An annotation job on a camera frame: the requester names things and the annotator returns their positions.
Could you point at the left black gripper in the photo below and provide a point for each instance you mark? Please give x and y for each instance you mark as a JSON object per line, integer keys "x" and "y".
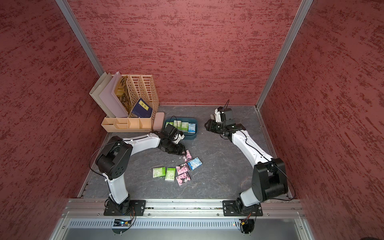
{"x": 178, "y": 150}

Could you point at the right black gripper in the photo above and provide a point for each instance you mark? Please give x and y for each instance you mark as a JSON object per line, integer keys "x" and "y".
{"x": 211, "y": 126}

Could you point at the teal plastic storage box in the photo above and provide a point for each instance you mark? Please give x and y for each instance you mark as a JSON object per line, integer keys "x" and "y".
{"x": 185, "y": 119}

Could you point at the blue tissue pack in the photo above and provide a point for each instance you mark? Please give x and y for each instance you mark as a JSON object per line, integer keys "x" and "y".
{"x": 192, "y": 128}
{"x": 194, "y": 163}

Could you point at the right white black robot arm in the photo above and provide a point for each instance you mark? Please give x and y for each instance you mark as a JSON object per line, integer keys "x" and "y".
{"x": 269, "y": 180}

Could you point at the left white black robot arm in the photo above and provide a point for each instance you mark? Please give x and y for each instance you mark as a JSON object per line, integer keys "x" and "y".
{"x": 115, "y": 156}

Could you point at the pink pencil case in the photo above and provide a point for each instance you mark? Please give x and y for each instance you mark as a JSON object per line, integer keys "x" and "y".
{"x": 159, "y": 121}

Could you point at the pink tissue pack bottom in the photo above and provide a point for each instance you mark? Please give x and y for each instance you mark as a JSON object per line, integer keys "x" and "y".
{"x": 183, "y": 178}

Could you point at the dark blue booklet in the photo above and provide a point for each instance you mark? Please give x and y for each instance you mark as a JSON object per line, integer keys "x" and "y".
{"x": 141, "y": 109}

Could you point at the gold patterned book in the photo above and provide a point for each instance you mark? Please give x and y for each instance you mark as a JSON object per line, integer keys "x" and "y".
{"x": 122, "y": 93}

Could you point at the lilac folder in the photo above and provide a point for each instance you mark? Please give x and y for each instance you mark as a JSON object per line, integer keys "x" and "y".
{"x": 110, "y": 100}

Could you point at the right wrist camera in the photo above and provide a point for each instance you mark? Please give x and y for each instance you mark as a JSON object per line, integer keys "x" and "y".
{"x": 225, "y": 116}

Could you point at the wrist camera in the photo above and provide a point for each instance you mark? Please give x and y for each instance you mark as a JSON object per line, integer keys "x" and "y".
{"x": 173, "y": 134}
{"x": 225, "y": 116}

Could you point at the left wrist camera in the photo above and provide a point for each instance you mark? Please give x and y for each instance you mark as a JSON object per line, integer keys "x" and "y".
{"x": 173, "y": 134}

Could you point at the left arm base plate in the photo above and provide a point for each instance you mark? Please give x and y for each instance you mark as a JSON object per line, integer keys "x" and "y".
{"x": 130, "y": 208}

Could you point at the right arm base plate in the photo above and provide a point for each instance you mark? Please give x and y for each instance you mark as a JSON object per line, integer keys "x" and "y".
{"x": 235, "y": 208}

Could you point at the aluminium front rail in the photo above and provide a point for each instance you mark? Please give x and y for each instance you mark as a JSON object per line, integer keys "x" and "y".
{"x": 187, "y": 209}

